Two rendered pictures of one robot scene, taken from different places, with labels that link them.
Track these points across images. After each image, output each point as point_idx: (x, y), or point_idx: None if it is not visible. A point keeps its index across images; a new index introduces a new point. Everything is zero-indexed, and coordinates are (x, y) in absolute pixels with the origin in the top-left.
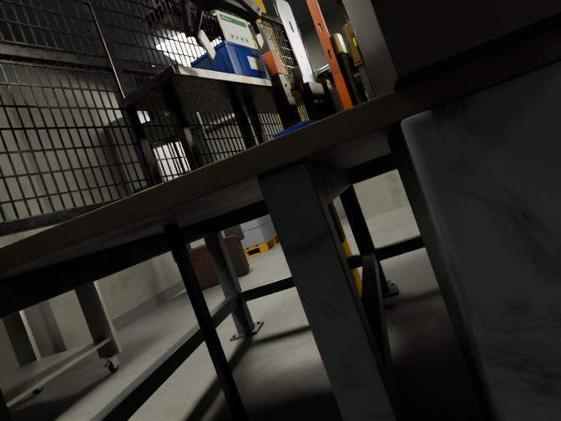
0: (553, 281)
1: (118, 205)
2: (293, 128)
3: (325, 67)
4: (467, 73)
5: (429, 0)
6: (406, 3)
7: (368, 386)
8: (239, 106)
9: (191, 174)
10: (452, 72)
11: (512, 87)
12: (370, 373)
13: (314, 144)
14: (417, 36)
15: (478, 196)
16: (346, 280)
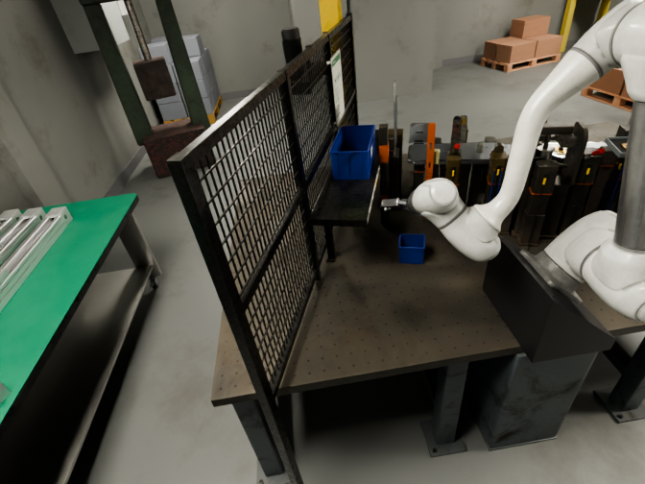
0: (533, 393)
1: (393, 370)
2: (415, 249)
3: (418, 162)
4: None
5: (554, 347)
6: (547, 347)
7: (455, 407)
8: None
9: (431, 362)
10: None
11: None
12: (458, 404)
13: (484, 357)
14: (544, 354)
15: (527, 375)
16: (465, 382)
